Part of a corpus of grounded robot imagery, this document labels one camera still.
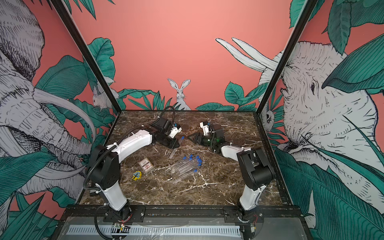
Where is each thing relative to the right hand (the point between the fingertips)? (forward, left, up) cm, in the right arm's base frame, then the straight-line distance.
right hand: (189, 137), depth 88 cm
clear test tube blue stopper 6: (-18, +2, -14) cm, 23 cm away
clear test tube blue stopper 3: (-8, -4, -14) cm, 17 cm away
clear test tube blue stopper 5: (-11, -6, -14) cm, 19 cm away
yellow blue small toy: (-19, +30, -13) cm, 38 cm away
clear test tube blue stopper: (-6, +4, -15) cm, 17 cm away
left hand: (-2, +6, -3) cm, 7 cm away
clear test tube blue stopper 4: (-12, +1, -14) cm, 19 cm away
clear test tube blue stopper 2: (-12, +3, -13) cm, 18 cm away
